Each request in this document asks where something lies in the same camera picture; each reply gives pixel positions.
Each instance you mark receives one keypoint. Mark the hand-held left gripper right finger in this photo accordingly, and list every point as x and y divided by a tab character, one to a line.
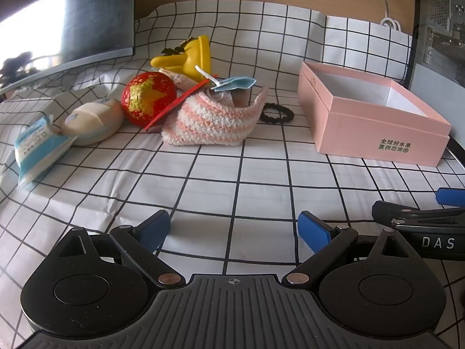
312	232

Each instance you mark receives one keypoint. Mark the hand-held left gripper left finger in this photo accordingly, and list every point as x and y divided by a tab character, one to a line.
156	232

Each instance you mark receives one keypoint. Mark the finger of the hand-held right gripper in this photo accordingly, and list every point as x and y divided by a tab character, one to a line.
451	196
407	211

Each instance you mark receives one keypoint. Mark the pink cardboard box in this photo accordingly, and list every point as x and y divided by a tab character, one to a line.
370	116

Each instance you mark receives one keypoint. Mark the white black checked tablecloth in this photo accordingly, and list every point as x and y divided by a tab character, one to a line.
236	178

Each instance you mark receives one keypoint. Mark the cream wrapped packet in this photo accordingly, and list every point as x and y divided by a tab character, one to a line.
94	120

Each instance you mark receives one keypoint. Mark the red woven hat yellow star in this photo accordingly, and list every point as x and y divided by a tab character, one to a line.
145	98

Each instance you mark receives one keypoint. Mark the blue white tissue pack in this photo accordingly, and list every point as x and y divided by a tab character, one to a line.
38	149

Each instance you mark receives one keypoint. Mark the blue face mask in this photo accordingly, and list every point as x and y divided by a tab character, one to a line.
234	83

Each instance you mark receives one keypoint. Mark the grey computer case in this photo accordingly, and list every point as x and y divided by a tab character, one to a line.
439	25

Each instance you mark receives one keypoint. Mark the yellow plastic toy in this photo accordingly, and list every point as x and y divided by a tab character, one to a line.
190	60

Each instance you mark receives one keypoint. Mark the black leaf-shaped piece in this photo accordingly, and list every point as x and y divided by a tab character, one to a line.
174	49

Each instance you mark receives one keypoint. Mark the dark monitor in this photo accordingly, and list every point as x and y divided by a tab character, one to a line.
94	14

